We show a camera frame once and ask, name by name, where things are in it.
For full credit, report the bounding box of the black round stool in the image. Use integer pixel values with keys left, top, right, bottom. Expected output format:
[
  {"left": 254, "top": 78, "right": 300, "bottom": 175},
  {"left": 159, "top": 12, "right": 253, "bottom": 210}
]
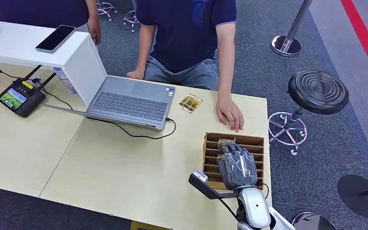
[{"left": 268, "top": 69, "right": 350, "bottom": 157}]

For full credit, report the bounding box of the black smartphone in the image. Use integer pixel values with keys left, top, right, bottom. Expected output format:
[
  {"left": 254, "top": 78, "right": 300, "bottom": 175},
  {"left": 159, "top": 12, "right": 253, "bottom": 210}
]
[{"left": 35, "top": 24, "right": 77, "bottom": 54}]

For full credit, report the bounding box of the chrome stool base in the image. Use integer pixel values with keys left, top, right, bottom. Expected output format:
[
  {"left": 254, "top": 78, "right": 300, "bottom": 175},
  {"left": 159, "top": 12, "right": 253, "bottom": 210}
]
[
  {"left": 96, "top": 0, "right": 119, "bottom": 22},
  {"left": 123, "top": 9, "right": 140, "bottom": 33}
]

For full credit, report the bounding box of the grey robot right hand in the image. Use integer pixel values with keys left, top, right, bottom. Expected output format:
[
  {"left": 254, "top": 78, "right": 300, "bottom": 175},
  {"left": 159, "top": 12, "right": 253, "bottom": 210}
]
[{"left": 217, "top": 143, "right": 259, "bottom": 191}]

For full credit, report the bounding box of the clear plastic water bottle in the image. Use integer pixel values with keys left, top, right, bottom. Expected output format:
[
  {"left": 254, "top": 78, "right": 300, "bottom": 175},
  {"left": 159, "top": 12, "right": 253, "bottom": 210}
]
[{"left": 53, "top": 67, "right": 78, "bottom": 95}]

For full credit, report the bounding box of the black remote controller with screen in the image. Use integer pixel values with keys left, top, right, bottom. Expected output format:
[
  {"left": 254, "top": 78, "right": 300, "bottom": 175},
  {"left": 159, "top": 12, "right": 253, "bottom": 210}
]
[{"left": 0, "top": 65, "right": 57, "bottom": 118}]

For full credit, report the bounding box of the person's right hand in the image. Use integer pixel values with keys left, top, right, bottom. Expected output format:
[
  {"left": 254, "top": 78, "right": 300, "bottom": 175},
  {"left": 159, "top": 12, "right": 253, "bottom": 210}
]
[{"left": 126, "top": 69, "right": 145, "bottom": 81}]

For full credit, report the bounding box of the black stanchion base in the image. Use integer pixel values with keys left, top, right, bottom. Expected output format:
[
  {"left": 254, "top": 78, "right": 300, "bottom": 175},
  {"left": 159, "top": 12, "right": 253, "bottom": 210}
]
[{"left": 337, "top": 174, "right": 368, "bottom": 219}]

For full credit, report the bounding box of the pale wrist camera on bracket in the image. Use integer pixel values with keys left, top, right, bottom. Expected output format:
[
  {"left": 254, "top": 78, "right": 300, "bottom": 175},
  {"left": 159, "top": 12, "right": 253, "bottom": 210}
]
[{"left": 188, "top": 169, "right": 239, "bottom": 201}]

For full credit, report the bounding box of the chrome stanchion post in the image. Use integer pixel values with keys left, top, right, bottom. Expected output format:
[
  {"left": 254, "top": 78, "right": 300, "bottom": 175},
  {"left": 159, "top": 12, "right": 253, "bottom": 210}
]
[{"left": 271, "top": 0, "right": 313, "bottom": 58}]

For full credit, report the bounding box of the person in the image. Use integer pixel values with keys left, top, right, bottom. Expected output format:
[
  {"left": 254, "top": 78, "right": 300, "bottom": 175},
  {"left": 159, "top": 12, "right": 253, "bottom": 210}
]
[
  {"left": 0, "top": 0, "right": 102, "bottom": 46},
  {"left": 126, "top": 0, "right": 245, "bottom": 133}
]

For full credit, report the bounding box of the chrome stanchion base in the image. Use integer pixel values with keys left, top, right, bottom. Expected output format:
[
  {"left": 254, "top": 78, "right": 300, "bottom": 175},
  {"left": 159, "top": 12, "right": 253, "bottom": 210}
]
[{"left": 291, "top": 212, "right": 338, "bottom": 230}]

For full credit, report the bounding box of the yellow snack packet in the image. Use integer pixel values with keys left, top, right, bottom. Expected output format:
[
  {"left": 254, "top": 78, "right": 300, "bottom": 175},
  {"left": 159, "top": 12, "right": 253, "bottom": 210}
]
[{"left": 179, "top": 93, "right": 203, "bottom": 114}]

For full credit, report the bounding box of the person's left hand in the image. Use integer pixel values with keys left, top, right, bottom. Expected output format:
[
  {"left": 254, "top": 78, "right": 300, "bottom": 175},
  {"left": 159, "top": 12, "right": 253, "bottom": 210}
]
[
  {"left": 87, "top": 17, "right": 102, "bottom": 46},
  {"left": 215, "top": 94, "right": 245, "bottom": 133}
]

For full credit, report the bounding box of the thin black cable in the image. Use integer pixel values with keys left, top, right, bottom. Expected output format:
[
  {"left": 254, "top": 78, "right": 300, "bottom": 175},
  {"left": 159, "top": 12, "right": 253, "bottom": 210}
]
[{"left": 0, "top": 63, "right": 42, "bottom": 84}]

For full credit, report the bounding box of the black laptop power cable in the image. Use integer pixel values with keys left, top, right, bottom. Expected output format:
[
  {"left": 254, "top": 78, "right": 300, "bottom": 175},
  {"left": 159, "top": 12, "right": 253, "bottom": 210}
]
[{"left": 41, "top": 89, "right": 177, "bottom": 140}]

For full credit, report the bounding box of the wooden slotted card holder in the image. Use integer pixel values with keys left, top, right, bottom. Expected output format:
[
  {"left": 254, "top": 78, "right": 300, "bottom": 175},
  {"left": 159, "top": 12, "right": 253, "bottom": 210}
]
[{"left": 201, "top": 132, "right": 265, "bottom": 191}]

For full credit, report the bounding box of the white desk riser shelf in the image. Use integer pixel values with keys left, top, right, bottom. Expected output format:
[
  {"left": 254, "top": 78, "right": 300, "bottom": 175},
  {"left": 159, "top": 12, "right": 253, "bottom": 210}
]
[{"left": 0, "top": 19, "right": 108, "bottom": 107}]

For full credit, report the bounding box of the grey open laptop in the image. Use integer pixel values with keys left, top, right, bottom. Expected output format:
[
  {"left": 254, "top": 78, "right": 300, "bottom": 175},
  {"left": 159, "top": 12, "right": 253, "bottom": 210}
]
[{"left": 41, "top": 75, "right": 176, "bottom": 132}]

